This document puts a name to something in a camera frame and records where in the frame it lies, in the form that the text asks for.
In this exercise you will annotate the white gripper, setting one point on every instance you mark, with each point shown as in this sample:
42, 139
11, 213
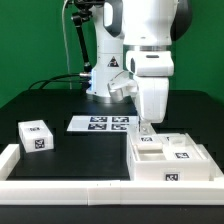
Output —
150, 70

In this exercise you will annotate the white cabinet door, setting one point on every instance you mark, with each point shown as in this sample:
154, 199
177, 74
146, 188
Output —
148, 141
180, 147

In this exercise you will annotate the white cabinet body box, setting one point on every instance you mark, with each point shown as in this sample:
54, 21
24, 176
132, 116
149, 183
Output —
150, 166

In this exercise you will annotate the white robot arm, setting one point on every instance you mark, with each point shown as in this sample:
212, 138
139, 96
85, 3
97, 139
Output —
136, 25

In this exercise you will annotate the white cabinet top block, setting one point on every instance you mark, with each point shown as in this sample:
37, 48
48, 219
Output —
35, 136

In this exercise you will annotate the white marker plate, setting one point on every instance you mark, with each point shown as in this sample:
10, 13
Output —
101, 123

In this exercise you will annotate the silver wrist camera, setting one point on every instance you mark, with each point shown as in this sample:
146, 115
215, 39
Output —
121, 86

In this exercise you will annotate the white U-shaped fence frame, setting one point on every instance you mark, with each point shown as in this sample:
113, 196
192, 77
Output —
105, 192

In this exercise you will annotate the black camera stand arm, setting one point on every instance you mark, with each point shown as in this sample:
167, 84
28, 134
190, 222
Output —
84, 14

